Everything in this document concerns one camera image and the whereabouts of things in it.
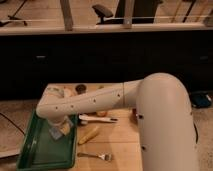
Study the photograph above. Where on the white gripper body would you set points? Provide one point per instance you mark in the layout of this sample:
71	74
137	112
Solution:
59	122

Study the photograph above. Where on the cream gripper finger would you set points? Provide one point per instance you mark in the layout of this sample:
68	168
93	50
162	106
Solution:
65	129

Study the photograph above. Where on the blue sponge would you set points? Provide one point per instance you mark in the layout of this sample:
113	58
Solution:
55	133

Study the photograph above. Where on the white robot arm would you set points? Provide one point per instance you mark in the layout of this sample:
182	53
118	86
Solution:
164	112

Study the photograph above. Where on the green plastic tray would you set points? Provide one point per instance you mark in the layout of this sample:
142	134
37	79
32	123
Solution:
40	152

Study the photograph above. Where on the yellow corn cob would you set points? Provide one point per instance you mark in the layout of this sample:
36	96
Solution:
89	135

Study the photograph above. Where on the white cup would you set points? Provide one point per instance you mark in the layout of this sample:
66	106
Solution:
65	92

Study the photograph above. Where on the orange peach fruit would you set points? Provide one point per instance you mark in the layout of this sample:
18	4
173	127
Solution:
102	113

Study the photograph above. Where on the dark metal cup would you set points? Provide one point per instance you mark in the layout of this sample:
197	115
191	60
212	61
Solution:
80	88

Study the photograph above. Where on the silver fork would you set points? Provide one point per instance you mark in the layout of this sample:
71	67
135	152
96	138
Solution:
105	157

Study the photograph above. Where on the black office chair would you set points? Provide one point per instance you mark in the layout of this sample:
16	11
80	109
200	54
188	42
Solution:
104	14

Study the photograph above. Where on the blue black floor device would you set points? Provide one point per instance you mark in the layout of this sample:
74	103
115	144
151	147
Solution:
200	100

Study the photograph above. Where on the wooden post left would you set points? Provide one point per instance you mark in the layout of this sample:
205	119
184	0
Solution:
67	16

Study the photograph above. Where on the wooden post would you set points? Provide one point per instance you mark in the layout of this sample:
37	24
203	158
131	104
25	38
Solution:
67	16
128	12

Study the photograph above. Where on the wooden post right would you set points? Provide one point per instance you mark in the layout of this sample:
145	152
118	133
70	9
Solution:
128	12

